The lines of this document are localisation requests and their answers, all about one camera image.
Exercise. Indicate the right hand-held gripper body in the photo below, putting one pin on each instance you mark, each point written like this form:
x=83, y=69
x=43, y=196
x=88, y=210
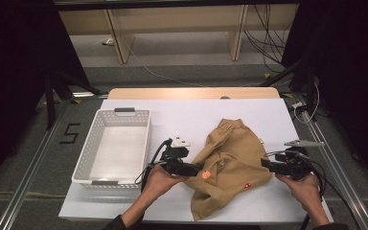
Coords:
x=292, y=164

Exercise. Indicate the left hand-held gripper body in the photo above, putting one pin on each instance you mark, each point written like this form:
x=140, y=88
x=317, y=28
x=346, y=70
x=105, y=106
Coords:
x=175, y=166

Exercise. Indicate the tan pants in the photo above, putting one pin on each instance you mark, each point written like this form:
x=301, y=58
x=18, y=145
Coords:
x=233, y=159

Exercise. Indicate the white perforated plastic basket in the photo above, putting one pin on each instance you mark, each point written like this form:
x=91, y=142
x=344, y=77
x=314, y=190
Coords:
x=115, y=150

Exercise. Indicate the person's left hand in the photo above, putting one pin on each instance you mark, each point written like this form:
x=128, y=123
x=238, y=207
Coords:
x=158, y=183

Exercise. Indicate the person's right hand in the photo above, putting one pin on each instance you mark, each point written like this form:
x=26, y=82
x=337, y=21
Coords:
x=305, y=191

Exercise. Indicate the white foam board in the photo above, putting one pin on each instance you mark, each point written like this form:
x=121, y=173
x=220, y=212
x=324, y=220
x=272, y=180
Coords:
x=278, y=118

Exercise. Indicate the light wooden table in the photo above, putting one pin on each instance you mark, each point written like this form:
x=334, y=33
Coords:
x=172, y=93

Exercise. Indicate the dark round table grommet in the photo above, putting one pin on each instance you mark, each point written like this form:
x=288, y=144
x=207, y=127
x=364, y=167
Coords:
x=225, y=97

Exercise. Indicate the black metal stand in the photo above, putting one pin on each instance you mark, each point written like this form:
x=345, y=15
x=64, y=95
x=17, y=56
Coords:
x=310, y=92
x=49, y=105

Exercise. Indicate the black curtain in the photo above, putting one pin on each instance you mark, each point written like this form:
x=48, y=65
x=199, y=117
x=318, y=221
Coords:
x=12, y=80
x=357, y=80

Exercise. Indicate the light wooden shelf unit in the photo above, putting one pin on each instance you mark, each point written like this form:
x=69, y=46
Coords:
x=179, y=19

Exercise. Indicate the small white plug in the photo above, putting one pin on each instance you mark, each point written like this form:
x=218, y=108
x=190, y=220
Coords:
x=109, y=41

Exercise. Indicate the long aluminium rail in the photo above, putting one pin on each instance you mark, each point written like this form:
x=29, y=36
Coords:
x=348, y=190
x=26, y=179

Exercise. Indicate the short aluminium rail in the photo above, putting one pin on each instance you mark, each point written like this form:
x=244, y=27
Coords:
x=86, y=94

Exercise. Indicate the black horizontal frame bar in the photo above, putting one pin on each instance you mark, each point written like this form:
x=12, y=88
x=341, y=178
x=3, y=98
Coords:
x=172, y=4

